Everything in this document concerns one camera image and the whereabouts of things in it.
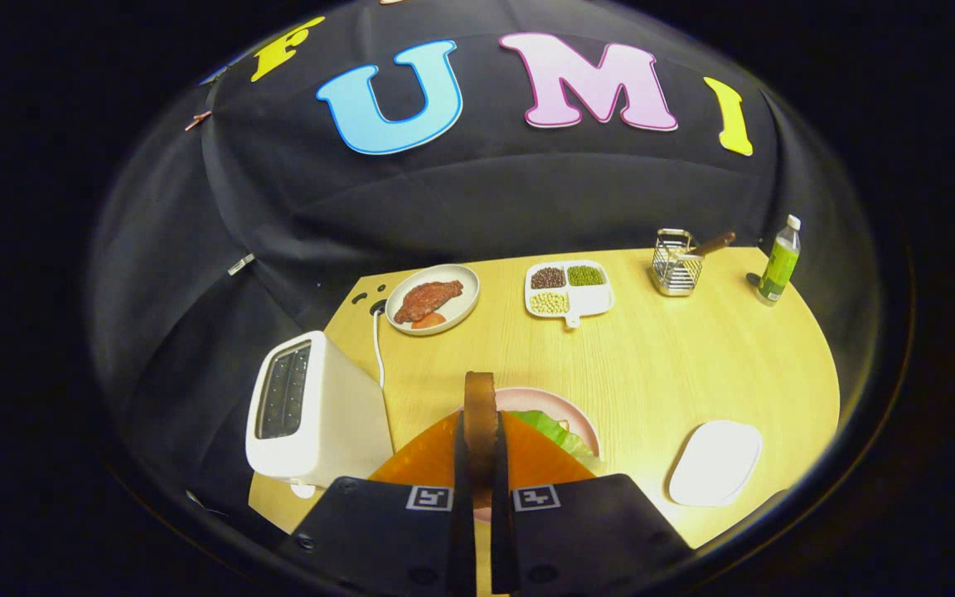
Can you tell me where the white toaster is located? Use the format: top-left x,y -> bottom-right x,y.
245,330 -> 395,500

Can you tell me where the wooden-handled utensil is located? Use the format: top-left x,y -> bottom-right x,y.
689,231 -> 737,258

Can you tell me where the white oval plate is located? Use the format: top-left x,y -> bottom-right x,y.
667,420 -> 764,508

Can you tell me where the metal wire holder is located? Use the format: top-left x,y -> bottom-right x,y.
652,228 -> 705,298

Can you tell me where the white toaster cable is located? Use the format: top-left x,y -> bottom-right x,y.
371,307 -> 387,389

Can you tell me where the brown steak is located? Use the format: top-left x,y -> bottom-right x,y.
394,279 -> 465,325

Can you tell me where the green drink bottle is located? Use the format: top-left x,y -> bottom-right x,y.
757,215 -> 802,306

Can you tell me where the white compartment dish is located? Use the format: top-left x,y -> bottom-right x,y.
524,260 -> 616,329

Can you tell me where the pink plate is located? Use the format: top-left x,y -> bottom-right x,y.
454,386 -> 603,523

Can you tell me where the brown-crust bread slice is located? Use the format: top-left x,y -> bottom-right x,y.
463,371 -> 500,511

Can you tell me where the green lettuce leaf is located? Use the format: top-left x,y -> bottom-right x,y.
511,410 -> 601,469

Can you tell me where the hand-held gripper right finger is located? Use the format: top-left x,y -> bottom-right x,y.
490,410 -> 694,597

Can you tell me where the grey plate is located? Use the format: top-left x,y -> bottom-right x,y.
385,264 -> 481,337

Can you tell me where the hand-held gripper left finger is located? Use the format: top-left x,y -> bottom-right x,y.
279,409 -> 477,597

